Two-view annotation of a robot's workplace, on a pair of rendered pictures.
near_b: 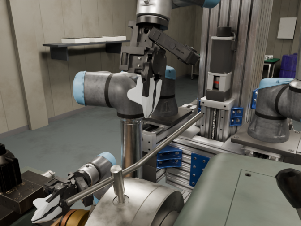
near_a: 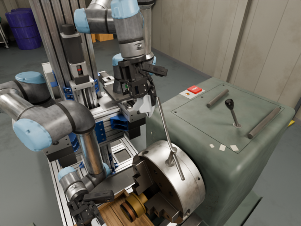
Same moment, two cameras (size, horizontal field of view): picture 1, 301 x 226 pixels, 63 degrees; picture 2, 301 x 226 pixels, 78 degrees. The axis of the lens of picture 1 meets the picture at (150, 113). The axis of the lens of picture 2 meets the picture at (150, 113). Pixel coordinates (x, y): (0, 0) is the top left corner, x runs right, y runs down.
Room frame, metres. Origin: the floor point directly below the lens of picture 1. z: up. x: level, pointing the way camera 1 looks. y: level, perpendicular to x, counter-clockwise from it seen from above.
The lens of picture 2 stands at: (0.32, 0.49, 1.78)
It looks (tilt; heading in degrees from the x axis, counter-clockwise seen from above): 37 degrees down; 293
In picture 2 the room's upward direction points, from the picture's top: straight up
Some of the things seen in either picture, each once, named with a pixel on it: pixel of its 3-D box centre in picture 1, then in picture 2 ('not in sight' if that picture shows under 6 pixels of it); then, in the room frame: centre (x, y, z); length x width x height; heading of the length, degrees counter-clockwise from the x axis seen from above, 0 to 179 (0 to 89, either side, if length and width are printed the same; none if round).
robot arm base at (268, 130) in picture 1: (269, 123); (123, 81); (0.91, -0.47, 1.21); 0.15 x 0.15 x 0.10
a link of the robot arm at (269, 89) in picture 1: (276, 95); (123, 65); (0.90, -0.47, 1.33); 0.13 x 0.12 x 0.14; 20
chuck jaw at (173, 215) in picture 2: not in sight; (165, 208); (0.39, 0.15, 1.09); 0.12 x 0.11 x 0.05; 153
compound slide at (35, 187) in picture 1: (13, 191); not in sight; (0.77, 0.51, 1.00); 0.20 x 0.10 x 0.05; 63
